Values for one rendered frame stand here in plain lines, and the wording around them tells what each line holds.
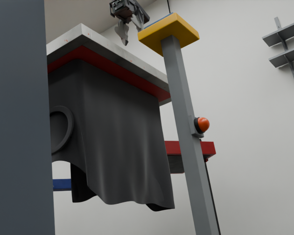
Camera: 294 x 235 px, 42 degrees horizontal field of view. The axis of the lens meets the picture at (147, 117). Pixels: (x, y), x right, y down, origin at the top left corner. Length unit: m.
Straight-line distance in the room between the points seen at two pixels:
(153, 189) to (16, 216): 0.71
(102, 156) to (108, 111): 0.16
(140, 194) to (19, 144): 0.60
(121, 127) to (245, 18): 2.55
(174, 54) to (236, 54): 2.47
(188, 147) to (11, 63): 0.46
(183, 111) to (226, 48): 2.61
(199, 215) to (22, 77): 0.49
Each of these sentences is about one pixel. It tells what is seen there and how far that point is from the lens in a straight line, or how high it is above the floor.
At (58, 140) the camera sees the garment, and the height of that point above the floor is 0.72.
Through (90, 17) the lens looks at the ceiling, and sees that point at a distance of 4.37.
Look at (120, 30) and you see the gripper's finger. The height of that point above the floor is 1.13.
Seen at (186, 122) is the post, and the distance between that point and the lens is 0.98.
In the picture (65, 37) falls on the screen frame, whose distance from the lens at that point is 1.14.
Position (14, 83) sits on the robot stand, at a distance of 0.76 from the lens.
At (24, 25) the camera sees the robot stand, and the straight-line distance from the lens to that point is 0.87.
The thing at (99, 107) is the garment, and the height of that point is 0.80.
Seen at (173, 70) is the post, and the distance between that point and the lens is 1.05.
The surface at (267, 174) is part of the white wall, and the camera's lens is 3.14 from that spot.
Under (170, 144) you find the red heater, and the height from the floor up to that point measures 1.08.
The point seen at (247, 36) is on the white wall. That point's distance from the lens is 3.54.
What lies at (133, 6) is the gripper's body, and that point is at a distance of 1.42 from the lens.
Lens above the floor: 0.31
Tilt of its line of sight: 23 degrees up
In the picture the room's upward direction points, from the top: 9 degrees counter-clockwise
